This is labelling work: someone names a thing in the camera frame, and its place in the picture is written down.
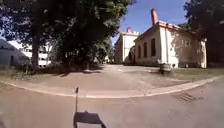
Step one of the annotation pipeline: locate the pale stone kerb strip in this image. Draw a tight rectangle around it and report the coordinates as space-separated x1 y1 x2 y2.
0 74 224 100

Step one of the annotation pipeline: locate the large green tree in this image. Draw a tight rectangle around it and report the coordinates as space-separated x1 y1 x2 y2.
41 0 136 74

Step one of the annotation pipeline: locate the stone planter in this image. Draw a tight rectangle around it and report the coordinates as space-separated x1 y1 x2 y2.
157 59 175 75

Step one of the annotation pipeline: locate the grey asphalt road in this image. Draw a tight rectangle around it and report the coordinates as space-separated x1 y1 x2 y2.
0 63 224 128

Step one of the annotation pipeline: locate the cream building with brick chimney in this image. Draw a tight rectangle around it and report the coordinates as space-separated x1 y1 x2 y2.
133 8 208 70

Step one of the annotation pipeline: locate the drain grate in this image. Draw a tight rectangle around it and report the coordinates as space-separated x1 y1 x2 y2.
171 92 198 103

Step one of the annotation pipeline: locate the dark tall tree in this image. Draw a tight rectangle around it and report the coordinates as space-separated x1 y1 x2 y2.
183 0 224 69
0 0 51 70

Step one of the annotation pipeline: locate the green grass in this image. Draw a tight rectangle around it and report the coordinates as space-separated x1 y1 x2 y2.
156 67 224 82

